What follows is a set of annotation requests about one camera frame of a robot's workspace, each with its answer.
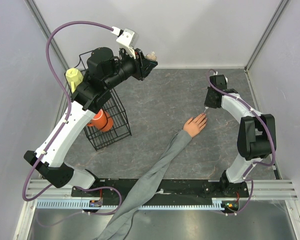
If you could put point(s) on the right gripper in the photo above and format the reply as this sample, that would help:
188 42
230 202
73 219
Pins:
207 103

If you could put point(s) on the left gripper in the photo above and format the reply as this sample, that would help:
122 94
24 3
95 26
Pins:
138 58

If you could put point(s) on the nail polish bottle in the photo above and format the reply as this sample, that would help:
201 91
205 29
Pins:
151 56

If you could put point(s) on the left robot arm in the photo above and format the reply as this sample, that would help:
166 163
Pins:
48 159

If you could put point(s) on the grey sleeve forearm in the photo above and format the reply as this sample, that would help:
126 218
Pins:
143 190

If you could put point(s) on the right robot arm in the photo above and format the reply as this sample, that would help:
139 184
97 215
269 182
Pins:
256 140

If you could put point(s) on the mannequin hand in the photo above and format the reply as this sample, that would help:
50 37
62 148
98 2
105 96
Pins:
195 125

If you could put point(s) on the orange mug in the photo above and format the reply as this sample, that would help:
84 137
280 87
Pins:
102 121

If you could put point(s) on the yellow mug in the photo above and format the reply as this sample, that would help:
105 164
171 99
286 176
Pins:
74 77

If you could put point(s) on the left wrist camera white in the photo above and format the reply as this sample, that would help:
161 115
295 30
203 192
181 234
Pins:
126 38

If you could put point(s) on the black wire rack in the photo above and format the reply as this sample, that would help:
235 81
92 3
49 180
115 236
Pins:
95 92

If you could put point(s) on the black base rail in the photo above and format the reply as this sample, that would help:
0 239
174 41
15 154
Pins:
170 192

